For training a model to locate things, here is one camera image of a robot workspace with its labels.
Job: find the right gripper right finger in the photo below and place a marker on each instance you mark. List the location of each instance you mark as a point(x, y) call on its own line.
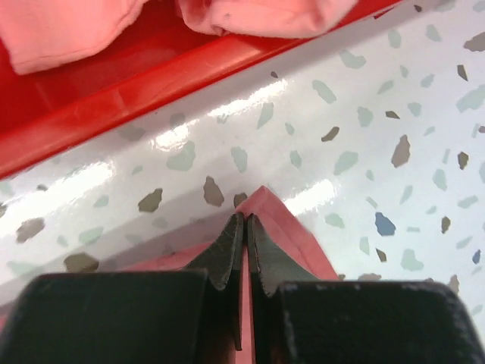
point(300, 318)

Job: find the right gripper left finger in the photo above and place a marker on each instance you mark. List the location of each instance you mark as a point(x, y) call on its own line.
point(188, 315)

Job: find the dusty pink t shirt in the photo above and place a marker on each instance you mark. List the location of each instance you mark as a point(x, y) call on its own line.
point(283, 228)

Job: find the red plastic bin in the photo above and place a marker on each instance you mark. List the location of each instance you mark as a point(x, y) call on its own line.
point(153, 62)

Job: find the light pink t shirt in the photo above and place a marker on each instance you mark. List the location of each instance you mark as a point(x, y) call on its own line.
point(40, 35)

